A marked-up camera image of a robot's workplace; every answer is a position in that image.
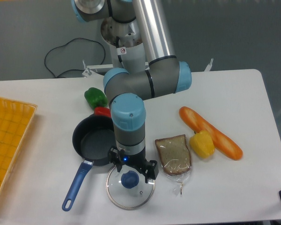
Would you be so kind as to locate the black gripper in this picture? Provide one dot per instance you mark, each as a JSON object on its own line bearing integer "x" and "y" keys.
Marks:
{"x": 138, "y": 161}

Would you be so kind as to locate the bagged slice of toast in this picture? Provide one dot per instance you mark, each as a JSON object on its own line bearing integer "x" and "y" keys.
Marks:
{"x": 176, "y": 160}

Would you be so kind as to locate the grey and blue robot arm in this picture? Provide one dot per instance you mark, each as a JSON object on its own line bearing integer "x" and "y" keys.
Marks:
{"x": 126, "y": 92}

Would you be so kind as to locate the glass lid with blue knob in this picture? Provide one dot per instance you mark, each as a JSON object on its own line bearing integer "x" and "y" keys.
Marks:
{"x": 127, "y": 189}

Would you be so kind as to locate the red bell pepper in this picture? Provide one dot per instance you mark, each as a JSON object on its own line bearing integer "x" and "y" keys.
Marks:
{"x": 102, "y": 111}

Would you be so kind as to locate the yellow bell pepper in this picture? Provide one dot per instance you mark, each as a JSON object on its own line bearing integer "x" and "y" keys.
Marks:
{"x": 202, "y": 144}

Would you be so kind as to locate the green bell pepper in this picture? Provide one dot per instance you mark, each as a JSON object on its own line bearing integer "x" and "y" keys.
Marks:
{"x": 95, "y": 98}

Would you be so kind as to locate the orange baguette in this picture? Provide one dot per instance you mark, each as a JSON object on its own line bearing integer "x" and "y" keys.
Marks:
{"x": 222, "y": 142}

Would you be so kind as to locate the yellow woven basket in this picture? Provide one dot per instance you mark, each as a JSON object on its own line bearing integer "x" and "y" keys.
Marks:
{"x": 15, "y": 119}

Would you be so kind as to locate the black pan with blue handle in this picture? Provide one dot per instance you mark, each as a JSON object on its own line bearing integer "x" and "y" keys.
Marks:
{"x": 92, "y": 139}

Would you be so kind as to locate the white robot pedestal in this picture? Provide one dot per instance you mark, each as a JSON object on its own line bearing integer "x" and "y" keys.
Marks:
{"x": 126, "y": 47}

